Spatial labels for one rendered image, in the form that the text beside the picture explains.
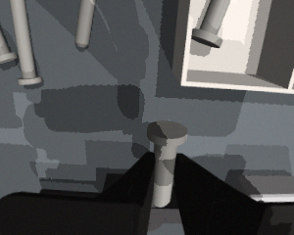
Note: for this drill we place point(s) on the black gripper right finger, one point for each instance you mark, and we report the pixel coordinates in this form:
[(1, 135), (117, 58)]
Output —
[(209, 206)]

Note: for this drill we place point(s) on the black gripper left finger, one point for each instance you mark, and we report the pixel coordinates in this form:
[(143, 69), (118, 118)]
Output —
[(26, 213)]

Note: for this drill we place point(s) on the dark grey flat bar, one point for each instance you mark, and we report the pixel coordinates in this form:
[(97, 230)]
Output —
[(168, 214)]

